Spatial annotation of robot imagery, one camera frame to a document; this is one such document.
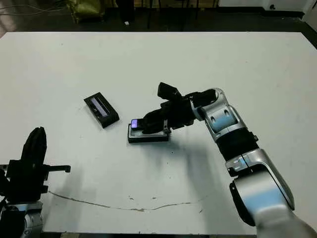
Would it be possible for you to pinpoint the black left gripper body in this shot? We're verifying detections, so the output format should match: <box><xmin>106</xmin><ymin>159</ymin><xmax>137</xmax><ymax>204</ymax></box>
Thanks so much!
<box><xmin>6</xmin><ymin>160</ymin><xmax>72</xmax><ymax>203</ymax></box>

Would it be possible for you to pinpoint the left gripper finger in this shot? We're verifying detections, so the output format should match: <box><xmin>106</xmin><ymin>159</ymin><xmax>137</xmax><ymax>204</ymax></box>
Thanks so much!
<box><xmin>21</xmin><ymin>127</ymin><xmax>40</xmax><ymax>164</ymax></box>
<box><xmin>37</xmin><ymin>127</ymin><xmax>48</xmax><ymax>166</ymax></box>

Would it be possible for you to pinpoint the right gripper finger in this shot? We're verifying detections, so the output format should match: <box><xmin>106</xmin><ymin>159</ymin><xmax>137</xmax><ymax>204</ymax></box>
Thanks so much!
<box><xmin>141</xmin><ymin>120</ymin><xmax>164</xmax><ymax>134</ymax></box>
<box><xmin>143</xmin><ymin>108</ymin><xmax>165</xmax><ymax>122</ymax></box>

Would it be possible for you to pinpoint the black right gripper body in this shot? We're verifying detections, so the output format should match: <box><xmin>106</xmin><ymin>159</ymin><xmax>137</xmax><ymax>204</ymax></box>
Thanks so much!
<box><xmin>160</xmin><ymin>96</ymin><xmax>196</xmax><ymax>136</ymax></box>

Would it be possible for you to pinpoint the black box lid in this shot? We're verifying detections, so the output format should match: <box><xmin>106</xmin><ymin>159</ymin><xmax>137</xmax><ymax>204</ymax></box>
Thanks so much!
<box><xmin>83</xmin><ymin>91</ymin><xmax>121</xmax><ymax>129</ymax></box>

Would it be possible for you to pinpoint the black box with white insert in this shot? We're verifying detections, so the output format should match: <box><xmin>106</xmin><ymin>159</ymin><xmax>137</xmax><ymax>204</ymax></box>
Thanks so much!
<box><xmin>127</xmin><ymin>122</ymin><xmax>171</xmax><ymax>144</ymax></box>

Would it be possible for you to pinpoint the black upright leg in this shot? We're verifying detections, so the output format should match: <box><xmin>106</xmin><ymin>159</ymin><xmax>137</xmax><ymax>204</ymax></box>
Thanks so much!
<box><xmin>118</xmin><ymin>0</ymin><xmax>136</xmax><ymax>23</ymax></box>

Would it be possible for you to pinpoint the yellow-green bag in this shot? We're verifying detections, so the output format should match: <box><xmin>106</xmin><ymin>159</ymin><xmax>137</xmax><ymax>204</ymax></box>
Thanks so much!
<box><xmin>69</xmin><ymin>0</ymin><xmax>106</xmax><ymax>24</ymax></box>

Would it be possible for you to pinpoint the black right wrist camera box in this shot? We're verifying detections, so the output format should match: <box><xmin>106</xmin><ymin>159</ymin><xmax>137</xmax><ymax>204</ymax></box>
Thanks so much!
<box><xmin>157</xmin><ymin>82</ymin><xmax>180</xmax><ymax>102</ymax></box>

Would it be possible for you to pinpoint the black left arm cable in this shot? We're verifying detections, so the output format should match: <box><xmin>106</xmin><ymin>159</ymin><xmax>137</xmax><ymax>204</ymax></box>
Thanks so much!
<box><xmin>0</xmin><ymin>195</ymin><xmax>8</xmax><ymax>214</ymax></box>

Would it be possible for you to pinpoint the white floor cable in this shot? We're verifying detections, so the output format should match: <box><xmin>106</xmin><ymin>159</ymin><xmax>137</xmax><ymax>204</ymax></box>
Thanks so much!
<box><xmin>0</xmin><ymin>1</ymin><xmax>70</xmax><ymax>15</ymax></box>

